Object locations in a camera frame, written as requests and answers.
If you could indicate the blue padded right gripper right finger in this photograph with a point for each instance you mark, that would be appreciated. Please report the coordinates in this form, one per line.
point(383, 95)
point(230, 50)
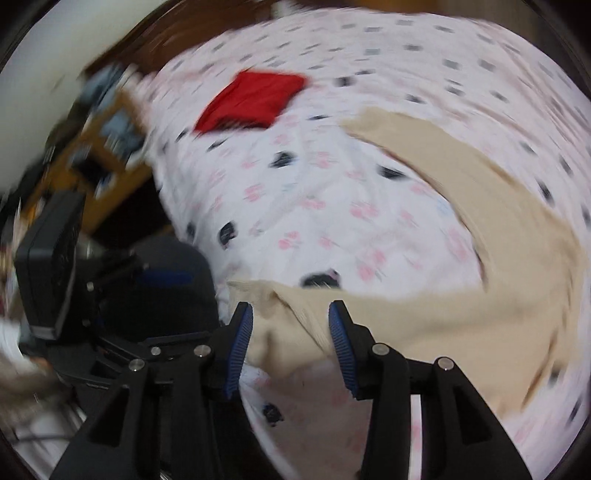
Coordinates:
point(353, 344)

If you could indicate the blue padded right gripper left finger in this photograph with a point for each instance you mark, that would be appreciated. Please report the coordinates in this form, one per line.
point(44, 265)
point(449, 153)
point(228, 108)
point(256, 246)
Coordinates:
point(239, 333)

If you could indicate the cream ribbed knit sweater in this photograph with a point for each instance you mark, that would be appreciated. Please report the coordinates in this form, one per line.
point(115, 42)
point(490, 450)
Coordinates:
point(499, 290)

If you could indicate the pink cat-print bed sheet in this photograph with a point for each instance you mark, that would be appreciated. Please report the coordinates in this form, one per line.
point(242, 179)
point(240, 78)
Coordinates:
point(303, 204)

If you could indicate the wooden bedside table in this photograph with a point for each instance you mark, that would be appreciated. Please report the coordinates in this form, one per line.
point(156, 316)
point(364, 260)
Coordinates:
point(96, 150)

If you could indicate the red folded cloth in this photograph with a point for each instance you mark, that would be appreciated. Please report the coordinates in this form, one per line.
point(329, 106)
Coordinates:
point(253, 99)

